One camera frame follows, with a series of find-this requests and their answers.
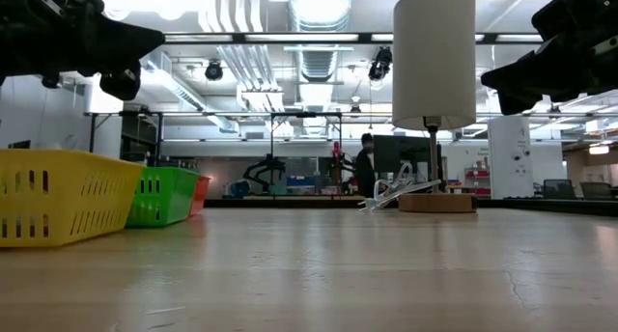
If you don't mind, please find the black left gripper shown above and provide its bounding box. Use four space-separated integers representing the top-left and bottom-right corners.
0 0 166 102

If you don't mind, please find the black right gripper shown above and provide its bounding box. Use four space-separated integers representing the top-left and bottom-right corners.
481 0 618 117

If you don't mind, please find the white pillar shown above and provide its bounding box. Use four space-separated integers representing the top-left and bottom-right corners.
487 115 535 201

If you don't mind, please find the dark storage shelf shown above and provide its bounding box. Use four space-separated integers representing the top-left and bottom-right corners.
119 114 163 167

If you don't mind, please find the black ceiling spotlight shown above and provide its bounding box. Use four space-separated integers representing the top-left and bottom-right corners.
368 45 393 81
204 59 224 82

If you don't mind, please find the white shade table lamp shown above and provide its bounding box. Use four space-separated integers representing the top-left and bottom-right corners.
391 0 479 214

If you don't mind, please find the shelf with red items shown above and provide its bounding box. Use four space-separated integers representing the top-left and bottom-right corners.
463 166 492 197

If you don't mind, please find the grey office chair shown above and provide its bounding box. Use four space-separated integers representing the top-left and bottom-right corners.
578 180 618 201
542 178 579 201

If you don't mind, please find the yellow plastic basket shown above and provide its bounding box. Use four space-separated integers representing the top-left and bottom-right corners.
0 149 146 249

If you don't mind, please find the black computer monitor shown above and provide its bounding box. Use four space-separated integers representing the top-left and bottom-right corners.
372 134 443 180

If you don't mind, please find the green plastic basket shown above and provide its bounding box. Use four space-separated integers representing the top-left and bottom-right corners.
125 166 201 229

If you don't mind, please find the red plastic basket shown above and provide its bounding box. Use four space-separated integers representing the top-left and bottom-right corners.
187 175 212 217

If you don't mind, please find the blue round object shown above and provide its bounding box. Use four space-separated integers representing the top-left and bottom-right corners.
230 180 252 200

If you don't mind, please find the person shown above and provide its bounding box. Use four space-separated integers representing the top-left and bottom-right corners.
354 132 378 199

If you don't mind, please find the blue storage crate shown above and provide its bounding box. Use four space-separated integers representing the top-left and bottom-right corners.
286 176 334 188

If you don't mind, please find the black overhead frame beam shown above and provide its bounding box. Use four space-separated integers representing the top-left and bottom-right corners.
163 31 545 46

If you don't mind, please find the clear lamp cable bundle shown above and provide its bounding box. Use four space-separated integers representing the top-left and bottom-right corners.
357 161 443 213

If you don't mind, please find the black background workstation frame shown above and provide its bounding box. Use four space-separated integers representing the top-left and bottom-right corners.
88 110 345 198

